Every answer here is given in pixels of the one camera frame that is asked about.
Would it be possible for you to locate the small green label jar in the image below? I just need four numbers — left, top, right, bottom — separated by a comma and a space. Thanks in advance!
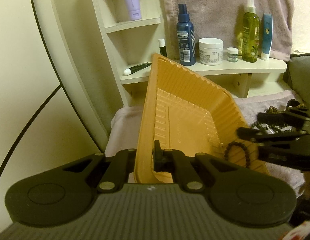
227, 47, 239, 62

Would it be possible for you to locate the dark blue spray bottle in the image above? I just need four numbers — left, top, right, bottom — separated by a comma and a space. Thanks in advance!
176, 4, 196, 66

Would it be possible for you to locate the blue white cream tube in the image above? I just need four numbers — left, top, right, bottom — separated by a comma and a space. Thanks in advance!
261, 13, 273, 61

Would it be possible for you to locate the cream corner shelf unit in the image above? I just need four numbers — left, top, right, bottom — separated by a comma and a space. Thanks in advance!
92, 0, 289, 106

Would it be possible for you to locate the black white-capped tube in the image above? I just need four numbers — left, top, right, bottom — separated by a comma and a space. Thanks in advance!
123, 62, 151, 76

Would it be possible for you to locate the mauve towel on headboard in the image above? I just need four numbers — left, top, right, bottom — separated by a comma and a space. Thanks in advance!
163, 0, 294, 61

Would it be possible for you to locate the orange plastic tray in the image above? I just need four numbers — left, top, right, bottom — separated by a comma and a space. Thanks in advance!
133, 52, 271, 184

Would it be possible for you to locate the small dark bead bracelet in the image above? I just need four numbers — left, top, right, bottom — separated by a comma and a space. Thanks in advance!
223, 141, 252, 169

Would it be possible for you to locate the green olive spray bottle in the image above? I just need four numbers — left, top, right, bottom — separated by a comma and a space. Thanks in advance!
239, 0, 260, 63

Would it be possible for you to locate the grey velvet pillow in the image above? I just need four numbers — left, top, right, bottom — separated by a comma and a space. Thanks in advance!
284, 54, 310, 115

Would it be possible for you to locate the white cream jar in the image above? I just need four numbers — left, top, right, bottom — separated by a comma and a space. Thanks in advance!
198, 38, 223, 66

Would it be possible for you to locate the mauve fleece mat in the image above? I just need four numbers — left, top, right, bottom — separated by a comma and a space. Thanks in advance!
105, 90, 305, 190

